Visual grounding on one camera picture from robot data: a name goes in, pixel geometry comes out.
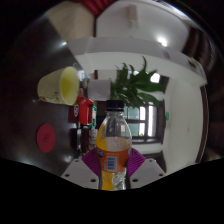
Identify orange drink plastic bottle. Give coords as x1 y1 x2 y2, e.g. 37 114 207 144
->
95 99 133 192

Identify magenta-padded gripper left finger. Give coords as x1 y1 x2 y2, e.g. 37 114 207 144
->
60 147 100 190

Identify red carpeted stairs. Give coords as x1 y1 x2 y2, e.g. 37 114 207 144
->
83 0 115 15

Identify pale yellow printed cup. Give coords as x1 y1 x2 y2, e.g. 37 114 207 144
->
36 65 81 107

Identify dark wooden glazed door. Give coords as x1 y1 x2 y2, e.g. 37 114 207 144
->
125 99 167 145

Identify potted plant in white pot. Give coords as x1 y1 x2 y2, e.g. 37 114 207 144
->
87 55 165 109

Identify flat round red coaster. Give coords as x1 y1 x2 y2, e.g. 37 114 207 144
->
36 123 56 154

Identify paper notice on pillar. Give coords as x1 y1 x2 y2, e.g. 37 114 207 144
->
159 46 172 60

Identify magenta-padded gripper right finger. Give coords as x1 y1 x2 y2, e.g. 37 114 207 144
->
128 147 167 189

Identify glowing wall lamp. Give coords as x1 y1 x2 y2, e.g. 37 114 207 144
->
156 35 168 48

